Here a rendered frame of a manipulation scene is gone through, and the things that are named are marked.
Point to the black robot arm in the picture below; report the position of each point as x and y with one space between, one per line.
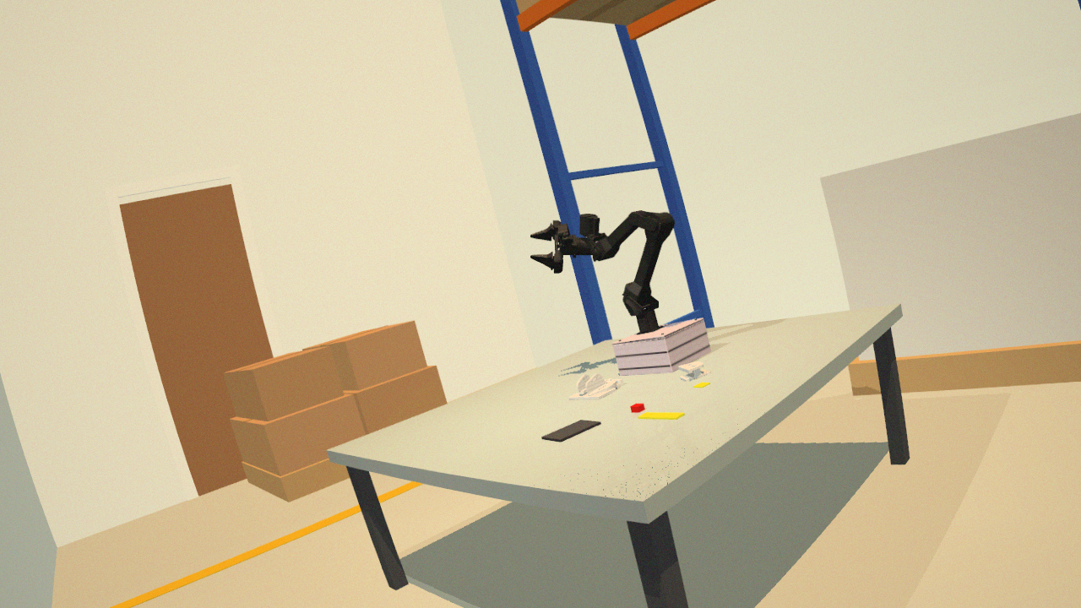
637 294

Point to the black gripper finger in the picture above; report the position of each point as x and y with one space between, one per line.
546 259
544 234

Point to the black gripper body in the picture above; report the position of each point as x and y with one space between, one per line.
558 255

